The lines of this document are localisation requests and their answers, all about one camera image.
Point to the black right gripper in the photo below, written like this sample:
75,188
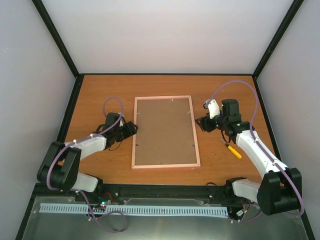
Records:
205,125

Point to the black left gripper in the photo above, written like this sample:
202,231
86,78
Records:
130,130

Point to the pink picture frame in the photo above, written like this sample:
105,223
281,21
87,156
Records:
166,136

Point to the yellow black flathead screwdriver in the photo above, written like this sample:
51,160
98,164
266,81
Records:
232,150

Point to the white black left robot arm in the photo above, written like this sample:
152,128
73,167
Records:
59,169

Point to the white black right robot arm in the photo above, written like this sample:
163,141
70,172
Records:
281,187

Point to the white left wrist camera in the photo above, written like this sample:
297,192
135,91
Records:
122,121

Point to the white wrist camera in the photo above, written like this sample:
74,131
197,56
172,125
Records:
122,121
213,108

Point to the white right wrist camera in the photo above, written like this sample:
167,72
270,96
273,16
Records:
213,108

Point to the black aluminium mounting rail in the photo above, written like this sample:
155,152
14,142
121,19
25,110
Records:
118,193

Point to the light blue cable duct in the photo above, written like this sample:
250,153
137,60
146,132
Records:
137,210

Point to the black left frame post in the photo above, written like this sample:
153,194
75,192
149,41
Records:
47,20

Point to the black frame post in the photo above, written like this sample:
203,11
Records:
281,30
47,20

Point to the black right frame post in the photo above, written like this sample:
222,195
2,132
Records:
281,30

